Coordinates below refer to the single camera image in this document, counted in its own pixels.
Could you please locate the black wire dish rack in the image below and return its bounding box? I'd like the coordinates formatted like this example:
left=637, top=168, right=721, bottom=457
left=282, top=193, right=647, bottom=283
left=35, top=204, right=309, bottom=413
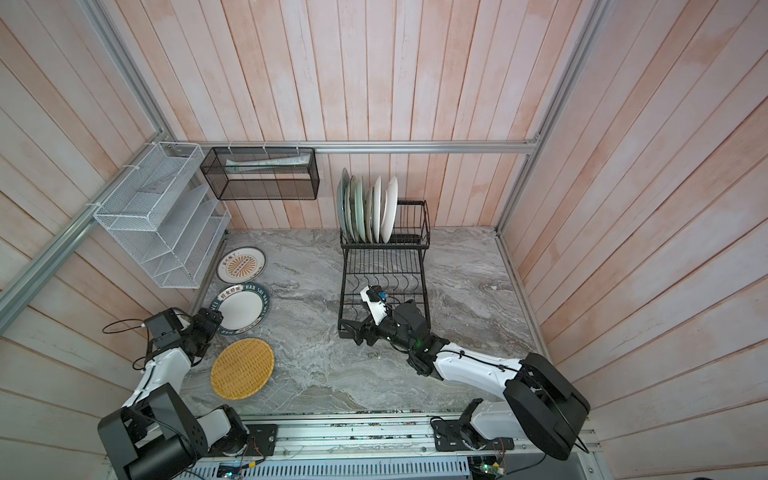
left=337, top=200, right=431, bottom=334

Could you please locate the dark green rim plate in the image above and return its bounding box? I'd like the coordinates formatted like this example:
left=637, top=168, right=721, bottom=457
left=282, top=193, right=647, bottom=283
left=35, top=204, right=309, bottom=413
left=209, top=282, right=271, bottom=335

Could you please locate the yellow woven round mat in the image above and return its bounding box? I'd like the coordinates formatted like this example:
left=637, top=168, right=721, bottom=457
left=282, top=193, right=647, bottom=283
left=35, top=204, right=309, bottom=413
left=210, top=338, right=275, bottom=400

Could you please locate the orange sunburst plate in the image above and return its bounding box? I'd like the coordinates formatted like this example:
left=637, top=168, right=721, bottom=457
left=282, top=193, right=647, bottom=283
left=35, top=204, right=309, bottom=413
left=371, top=177, right=382, bottom=243
left=216, top=247, right=266, bottom=284

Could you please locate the white plate black outline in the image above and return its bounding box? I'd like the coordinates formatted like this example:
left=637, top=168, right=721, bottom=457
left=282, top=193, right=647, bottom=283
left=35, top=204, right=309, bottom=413
left=380, top=177, right=399, bottom=243

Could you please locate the cream floral plate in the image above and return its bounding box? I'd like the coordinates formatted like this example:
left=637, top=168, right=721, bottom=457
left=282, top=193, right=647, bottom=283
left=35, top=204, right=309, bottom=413
left=346, top=176, right=359, bottom=243

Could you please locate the black round plate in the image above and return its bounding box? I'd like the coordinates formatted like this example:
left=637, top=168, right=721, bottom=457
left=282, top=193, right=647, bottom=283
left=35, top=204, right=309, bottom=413
left=364, top=187, right=374, bottom=243

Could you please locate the light green flower plate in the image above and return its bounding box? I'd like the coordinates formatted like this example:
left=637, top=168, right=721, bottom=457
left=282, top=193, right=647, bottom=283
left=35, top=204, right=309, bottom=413
left=352, top=176, right=367, bottom=243

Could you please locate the large teal green plate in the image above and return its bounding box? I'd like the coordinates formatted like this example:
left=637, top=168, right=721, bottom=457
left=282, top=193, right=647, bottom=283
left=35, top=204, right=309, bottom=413
left=336, top=168, right=351, bottom=243

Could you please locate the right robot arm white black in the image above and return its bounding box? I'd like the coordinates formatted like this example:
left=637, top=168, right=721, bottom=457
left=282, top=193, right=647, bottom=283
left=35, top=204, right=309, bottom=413
left=339, top=295, right=591, bottom=461

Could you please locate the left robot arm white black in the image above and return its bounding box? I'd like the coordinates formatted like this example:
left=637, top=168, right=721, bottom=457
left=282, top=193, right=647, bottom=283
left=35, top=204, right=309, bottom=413
left=98, top=308, right=250, bottom=479

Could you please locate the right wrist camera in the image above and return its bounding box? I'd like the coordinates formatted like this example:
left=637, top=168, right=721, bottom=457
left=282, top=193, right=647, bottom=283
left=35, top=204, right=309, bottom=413
left=360, top=285, right=388, bottom=326

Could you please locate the white wire mesh shelf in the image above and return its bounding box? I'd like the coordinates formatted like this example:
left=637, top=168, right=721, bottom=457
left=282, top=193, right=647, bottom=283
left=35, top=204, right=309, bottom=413
left=94, top=142, right=231, bottom=289

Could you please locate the aluminium front rail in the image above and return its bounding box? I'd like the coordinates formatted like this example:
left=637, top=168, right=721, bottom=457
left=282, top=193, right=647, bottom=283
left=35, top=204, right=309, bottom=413
left=101, top=410, right=601, bottom=466

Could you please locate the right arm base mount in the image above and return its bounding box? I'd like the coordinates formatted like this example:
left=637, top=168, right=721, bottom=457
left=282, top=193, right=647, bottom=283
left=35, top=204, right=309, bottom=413
left=429, top=398, right=514, bottom=452

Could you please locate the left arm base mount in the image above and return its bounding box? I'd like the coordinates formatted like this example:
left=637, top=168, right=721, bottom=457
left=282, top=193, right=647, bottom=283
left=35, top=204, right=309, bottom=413
left=197, top=405, right=278, bottom=457

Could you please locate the black mesh wall basket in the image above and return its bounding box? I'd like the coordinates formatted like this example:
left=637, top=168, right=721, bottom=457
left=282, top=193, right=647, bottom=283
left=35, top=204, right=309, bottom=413
left=201, top=146, right=320, bottom=201

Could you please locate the horizontal aluminium wall rail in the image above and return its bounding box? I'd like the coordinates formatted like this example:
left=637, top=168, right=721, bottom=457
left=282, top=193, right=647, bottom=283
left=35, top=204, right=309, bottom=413
left=193, top=140, right=538, bottom=154

